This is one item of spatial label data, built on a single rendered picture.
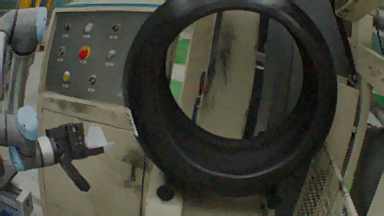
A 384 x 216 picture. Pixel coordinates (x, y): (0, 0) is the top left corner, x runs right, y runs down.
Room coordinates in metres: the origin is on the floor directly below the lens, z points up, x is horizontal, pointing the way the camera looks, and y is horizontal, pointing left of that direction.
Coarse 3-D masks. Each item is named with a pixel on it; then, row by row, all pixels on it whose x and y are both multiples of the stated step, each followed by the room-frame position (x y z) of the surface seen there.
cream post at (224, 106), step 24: (216, 24) 1.65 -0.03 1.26; (240, 24) 1.65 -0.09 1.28; (216, 48) 1.65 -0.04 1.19; (240, 48) 1.65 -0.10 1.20; (216, 72) 1.65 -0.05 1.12; (240, 72) 1.65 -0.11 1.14; (216, 96) 1.65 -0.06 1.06; (240, 96) 1.65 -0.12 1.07; (216, 120) 1.65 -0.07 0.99; (240, 120) 1.65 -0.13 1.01
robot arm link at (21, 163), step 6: (12, 150) 0.99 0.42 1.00; (36, 150) 1.03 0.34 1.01; (12, 156) 0.99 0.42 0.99; (18, 156) 0.99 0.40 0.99; (36, 156) 1.03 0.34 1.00; (42, 156) 1.05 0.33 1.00; (12, 162) 1.00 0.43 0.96; (18, 162) 0.98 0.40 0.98; (24, 162) 1.00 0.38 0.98; (30, 162) 1.01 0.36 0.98; (36, 162) 1.03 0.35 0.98; (42, 162) 1.05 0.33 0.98; (18, 168) 0.99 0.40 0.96; (24, 168) 1.00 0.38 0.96; (30, 168) 1.02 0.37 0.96
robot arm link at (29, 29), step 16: (16, 16) 1.22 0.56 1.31; (32, 16) 1.25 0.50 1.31; (16, 32) 1.21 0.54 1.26; (32, 32) 1.25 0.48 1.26; (16, 48) 1.25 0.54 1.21; (32, 48) 1.28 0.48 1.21; (16, 64) 1.29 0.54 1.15; (16, 80) 1.31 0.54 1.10; (16, 96) 1.33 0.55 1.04; (16, 112) 1.36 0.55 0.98
